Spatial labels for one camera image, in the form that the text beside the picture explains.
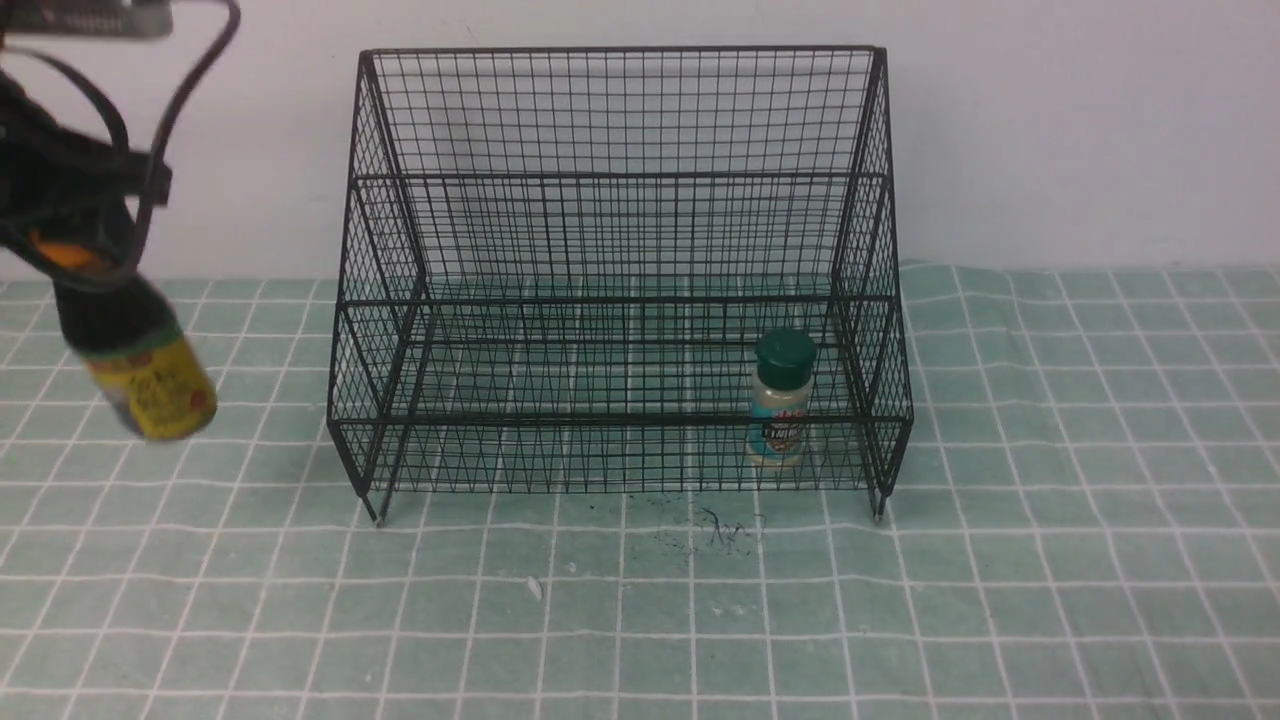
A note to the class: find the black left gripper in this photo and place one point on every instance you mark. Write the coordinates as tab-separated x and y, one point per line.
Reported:
75	207

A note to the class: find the dark sauce bottle orange cap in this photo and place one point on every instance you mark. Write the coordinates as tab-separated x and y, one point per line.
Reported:
137	354

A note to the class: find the seasoning jar green lid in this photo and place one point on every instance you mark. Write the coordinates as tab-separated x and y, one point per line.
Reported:
783	381

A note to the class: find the green checked tablecloth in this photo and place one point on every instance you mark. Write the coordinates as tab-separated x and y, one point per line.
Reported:
1085	527

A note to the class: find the black wire mesh shelf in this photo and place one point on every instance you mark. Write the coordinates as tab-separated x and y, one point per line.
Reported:
557	262

